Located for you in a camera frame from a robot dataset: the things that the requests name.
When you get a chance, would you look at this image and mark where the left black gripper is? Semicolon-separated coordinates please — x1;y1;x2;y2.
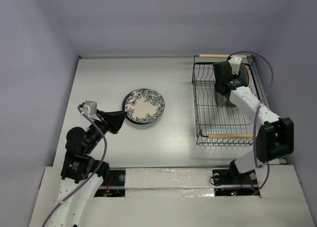
85;108;127;153

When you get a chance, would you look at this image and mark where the teal glazed plate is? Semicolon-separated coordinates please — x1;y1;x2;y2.
226;64;250;108

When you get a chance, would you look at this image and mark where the dark reindeer pattern plate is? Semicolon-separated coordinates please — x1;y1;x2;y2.
215;91;227;107

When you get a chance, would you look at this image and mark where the beige wooden plate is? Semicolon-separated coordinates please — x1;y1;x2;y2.
243;64;252;88

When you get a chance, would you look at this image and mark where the brown rimmed cream plate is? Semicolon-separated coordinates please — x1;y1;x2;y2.
127;118;156;125

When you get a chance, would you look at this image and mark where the blue floral white plate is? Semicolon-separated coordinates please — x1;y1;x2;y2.
122;88;165;121

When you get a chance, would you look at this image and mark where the black wire dish rack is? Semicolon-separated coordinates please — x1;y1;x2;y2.
192;56;253;146

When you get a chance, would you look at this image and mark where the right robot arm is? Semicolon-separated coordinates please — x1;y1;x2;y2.
213;57;294;185

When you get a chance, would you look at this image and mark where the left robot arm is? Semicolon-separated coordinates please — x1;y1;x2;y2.
43;105;127;227

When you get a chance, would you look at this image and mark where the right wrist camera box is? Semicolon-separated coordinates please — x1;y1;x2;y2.
228;56;242;75

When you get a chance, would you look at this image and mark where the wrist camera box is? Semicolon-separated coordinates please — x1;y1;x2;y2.
228;56;242;75
82;101;97;119

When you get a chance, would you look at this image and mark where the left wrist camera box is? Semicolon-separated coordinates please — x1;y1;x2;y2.
82;101;97;119

